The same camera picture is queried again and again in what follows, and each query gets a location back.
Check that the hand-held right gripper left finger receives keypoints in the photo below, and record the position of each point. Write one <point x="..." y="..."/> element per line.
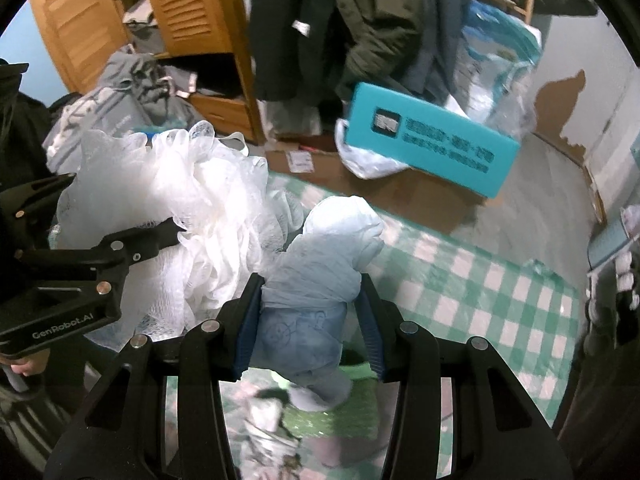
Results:
<point x="247" y="330"/>

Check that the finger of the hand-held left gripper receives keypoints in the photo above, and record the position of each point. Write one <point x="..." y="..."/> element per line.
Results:
<point x="37" y="190"/>
<point x="145" y="241"/>

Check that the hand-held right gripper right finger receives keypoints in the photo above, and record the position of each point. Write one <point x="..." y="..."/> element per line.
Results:
<point x="372" y="330"/>

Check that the green plastic bag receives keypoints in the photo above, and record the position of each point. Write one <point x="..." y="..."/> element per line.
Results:
<point x="350" y="400"/>

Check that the white mesh bath loofah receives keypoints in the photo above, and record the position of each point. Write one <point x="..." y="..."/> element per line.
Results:
<point x="210" y="200"/>

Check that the light blue knotted plastic bag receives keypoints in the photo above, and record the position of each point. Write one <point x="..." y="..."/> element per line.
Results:
<point x="320" y="260"/>

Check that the person's left hand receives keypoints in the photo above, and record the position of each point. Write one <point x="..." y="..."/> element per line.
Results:
<point x="30" y="364"/>

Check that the person's black jacket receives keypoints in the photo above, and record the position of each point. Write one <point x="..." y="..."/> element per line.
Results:
<point x="20" y="120"/>

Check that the green checkered tablecloth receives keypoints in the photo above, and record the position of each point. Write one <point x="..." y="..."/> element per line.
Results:
<point x="475" y="310"/>

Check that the grey clothes pile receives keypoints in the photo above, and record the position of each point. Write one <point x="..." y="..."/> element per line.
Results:
<point x="125" y="105"/>

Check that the cardboard box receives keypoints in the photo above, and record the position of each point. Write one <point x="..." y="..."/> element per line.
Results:
<point x="400" y="200"/>

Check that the white crumpled plastic bag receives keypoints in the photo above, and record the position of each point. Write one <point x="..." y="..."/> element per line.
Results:
<point x="365" y="160"/>

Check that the teal box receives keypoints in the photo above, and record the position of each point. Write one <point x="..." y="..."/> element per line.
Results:
<point x="430" y="160"/>

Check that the wooden louvered cabinet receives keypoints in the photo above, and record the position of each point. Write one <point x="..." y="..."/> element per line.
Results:
<point x="190" y="5"/>

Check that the dark navy hanging jacket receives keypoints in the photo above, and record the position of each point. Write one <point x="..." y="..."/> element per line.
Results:
<point x="285" y="35"/>

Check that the light blue small box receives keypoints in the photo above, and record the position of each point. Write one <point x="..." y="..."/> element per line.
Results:
<point x="610" y="242"/>

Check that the white small containers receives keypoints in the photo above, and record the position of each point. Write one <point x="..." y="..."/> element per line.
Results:
<point x="622" y="275"/>

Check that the clear plastic bag of packages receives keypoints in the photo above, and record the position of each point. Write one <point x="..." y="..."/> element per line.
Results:
<point x="495" y="60"/>

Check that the olive green hanging jacket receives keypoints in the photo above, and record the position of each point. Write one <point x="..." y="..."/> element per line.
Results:
<point x="380" y="25"/>

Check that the grey blue hanging coat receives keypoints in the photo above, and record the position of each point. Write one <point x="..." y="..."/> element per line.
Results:
<point x="450" y="20"/>

